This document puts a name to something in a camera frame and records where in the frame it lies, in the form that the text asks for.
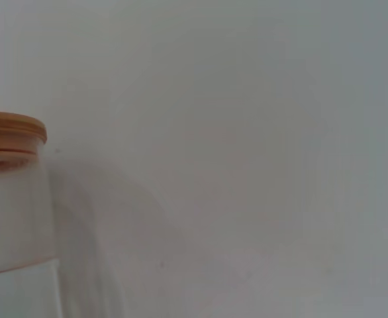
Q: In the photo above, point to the clear glass dispenser jar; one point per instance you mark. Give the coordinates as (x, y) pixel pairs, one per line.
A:
(15, 215)

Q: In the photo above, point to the round wooden jar lid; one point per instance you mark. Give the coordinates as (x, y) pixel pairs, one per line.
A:
(8, 129)

